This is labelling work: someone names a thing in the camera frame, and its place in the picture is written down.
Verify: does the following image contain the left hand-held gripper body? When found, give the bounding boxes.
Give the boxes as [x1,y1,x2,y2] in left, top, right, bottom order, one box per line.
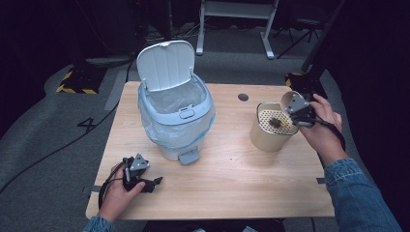
[122,153,156,193]

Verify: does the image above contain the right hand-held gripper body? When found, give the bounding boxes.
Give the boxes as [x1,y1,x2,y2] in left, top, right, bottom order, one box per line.
[284,95,318,129]

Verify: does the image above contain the brown paper cup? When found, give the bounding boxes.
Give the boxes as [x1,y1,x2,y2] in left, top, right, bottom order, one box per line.
[279,90,306,112]

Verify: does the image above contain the wet food scraps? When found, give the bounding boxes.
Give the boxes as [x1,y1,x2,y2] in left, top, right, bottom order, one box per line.
[269,117,290,129]

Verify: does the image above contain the beige container with perforated strainer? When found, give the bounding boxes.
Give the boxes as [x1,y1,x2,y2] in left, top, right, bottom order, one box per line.
[249,101,300,153]

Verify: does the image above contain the white and blue pedal bin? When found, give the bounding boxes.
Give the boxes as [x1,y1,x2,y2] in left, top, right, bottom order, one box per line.
[135,40,218,166]

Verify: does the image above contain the person's right hand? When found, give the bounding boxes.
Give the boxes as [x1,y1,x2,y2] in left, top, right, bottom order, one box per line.
[299,94,349,166]

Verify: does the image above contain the person's left hand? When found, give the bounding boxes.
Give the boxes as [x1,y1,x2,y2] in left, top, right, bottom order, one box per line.
[98,162,147,221]

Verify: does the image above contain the black yellow striped stand base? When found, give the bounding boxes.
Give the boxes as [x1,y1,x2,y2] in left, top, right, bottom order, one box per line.
[284,72,329,100]
[55,66,108,96]

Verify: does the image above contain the black slanted stand pole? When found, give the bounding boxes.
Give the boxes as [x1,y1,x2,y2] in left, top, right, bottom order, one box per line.
[300,0,346,74]

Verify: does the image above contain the clear plastic bin liner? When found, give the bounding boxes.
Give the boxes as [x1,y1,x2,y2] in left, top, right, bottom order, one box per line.
[138,79,217,150]

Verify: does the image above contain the black tripod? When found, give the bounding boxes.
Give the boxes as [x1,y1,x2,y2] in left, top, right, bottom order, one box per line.
[276,13,320,60]

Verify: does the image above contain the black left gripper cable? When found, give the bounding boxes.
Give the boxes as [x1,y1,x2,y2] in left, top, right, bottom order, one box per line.
[98,157,131,209]

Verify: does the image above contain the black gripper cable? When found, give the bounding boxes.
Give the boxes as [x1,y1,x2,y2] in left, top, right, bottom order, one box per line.
[98,157,131,209]
[301,117,347,153]

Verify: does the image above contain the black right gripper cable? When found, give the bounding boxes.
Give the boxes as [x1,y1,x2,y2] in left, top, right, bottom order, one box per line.
[301,117,347,153]

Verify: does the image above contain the long black floor cable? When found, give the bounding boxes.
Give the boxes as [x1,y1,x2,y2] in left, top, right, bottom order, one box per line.
[0,47,144,195]

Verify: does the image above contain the white metal desk frame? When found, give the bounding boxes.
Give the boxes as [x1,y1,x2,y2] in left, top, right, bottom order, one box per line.
[195,0,280,60]

